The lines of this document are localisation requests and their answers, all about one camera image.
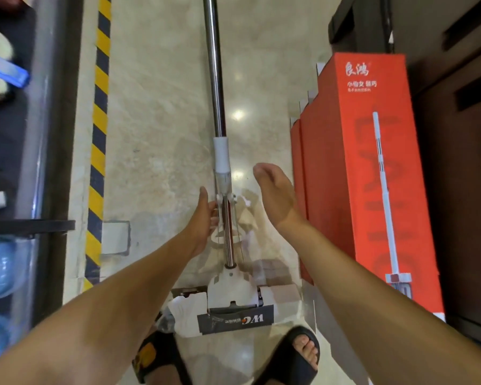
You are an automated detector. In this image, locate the person's right forearm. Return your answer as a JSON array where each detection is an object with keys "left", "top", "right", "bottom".
[{"left": 274, "top": 220, "right": 481, "bottom": 385}]

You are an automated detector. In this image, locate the dark brown drawer cabinet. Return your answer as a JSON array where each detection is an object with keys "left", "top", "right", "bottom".
[{"left": 387, "top": 0, "right": 481, "bottom": 351}]

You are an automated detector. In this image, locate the steel handled white mop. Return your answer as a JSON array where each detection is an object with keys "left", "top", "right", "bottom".
[{"left": 166, "top": 0, "right": 305, "bottom": 339}]

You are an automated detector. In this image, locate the black cabinet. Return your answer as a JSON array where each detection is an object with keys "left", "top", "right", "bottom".
[{"left": 328, "top": 0, "right": 394, "bottom": 55}]

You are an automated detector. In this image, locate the large red mop box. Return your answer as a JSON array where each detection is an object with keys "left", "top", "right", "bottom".
[{"left": 308, "top": 53, "right": 446, "bottom": 322}]

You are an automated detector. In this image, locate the black yellow left sandal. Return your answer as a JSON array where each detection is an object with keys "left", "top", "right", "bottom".
[{"left": 131, "top": 328, "right": 194, "bottom": 385}]

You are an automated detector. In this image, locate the blue plastic handle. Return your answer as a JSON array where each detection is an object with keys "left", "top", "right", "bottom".
[{"left": 0, "top": 48, "right": 31, "bottom": 89}]

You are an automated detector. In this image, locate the person's left hand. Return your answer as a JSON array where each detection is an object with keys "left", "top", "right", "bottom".
[{"left": 183, "top": 186, "right": 220, "bottom": 259}]

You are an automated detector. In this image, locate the person's left forearm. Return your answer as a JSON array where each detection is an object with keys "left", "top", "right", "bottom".
[{"left": 0, "top": 230, "right": 198, "bottom": 385}]

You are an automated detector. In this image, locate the black right sandal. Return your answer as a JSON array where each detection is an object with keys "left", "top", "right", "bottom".
[{"left": 253, "top": 325, "right": 321, "bottom": 385}]

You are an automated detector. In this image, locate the dark cardboard mop label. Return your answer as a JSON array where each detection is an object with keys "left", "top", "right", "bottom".
[{"left": 196, "top": 305, "right": 276, "bottom": 336}]

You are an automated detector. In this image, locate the person's right foot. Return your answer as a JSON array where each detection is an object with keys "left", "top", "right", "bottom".
[{"left": 265, "top": 334, "right": 320, "bottom": 385}]

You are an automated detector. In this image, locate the black metal display shelf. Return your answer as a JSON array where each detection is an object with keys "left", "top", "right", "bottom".
[{"left": 0, "top": 0, "right": 86, "bottom": 381}]

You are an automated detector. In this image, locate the square floor socket cover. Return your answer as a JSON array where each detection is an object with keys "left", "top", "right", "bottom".
[{"left": 101, "top": 220, "right": 131, "bottom": 257}]

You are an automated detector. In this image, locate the person's right hand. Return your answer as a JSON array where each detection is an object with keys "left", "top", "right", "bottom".
[{"left": 253, "top": 163, "right": 308, "bottom": 234}]

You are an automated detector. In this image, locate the yellow black hazard tape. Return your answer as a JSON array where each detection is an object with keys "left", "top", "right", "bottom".
[{"left": 82, "top": 0, "right": 113, "bottom": 294}]

